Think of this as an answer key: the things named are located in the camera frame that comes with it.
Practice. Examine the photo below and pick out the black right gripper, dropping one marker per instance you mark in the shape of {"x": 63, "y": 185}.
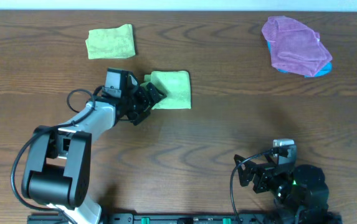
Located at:
{"x": 261, "y": 175}

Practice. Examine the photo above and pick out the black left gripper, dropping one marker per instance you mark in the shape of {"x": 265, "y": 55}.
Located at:
{"x": 142, "y": 104}

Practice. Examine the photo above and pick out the light green cloth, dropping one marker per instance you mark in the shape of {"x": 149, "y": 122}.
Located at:
{"x": 175, "y": 85}
{"x": 114, "y": 43}

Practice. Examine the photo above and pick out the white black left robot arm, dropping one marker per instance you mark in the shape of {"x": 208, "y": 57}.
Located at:
{"x": 51, "y": 173}

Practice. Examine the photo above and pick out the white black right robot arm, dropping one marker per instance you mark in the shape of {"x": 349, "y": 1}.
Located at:
{"x": 300, "y": 191}

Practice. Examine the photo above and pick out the folded light green cloth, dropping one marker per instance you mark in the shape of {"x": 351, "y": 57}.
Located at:
{"x": 114, "y": 43}

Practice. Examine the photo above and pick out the blue cloth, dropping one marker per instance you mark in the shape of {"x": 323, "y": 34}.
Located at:
{"x": 325, "y": 70}

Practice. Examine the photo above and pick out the purple cloth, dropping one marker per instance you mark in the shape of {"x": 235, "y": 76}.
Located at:
{"x": 295, "y": 47}

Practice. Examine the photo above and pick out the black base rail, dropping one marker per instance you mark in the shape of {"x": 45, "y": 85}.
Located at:
{"x": 127, "y": 218}

